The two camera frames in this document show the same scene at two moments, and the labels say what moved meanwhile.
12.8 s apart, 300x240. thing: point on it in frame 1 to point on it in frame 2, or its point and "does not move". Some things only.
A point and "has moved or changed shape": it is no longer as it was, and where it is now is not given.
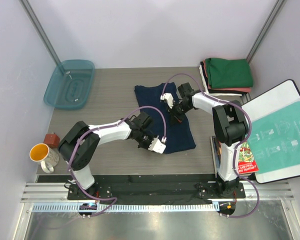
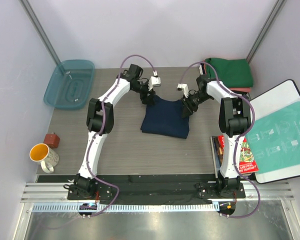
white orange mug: x=48 y=158 does not move
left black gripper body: x=144 y=139 to x=143 y=89
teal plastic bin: x=70 y=86 does not move
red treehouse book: x=246 y=162 does not move
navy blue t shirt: x=178 y=136 has moved or changed shape
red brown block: x=52 y=140 does not move
